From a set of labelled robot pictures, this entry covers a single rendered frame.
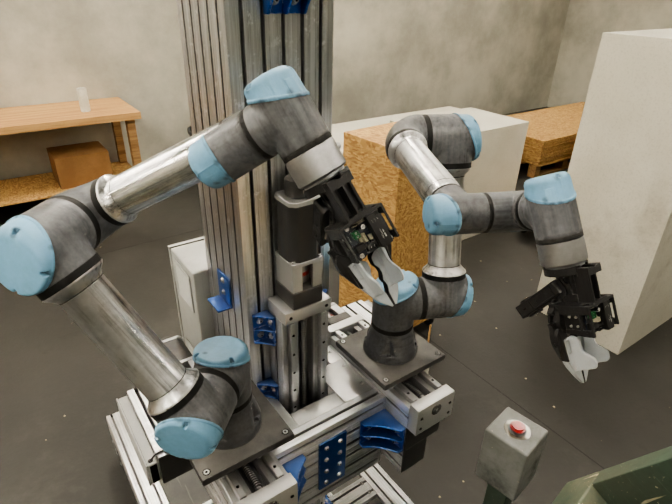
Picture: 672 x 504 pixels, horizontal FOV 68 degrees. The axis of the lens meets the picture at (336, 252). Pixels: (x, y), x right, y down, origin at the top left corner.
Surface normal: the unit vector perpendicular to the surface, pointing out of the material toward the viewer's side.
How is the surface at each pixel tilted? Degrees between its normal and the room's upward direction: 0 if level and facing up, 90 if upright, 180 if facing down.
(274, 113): 83
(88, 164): 90
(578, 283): 90
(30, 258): 84
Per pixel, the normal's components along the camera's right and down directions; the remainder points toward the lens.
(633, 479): -0.72, 0.32
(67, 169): 0.58, 0.40
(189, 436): -0.11, 0.57
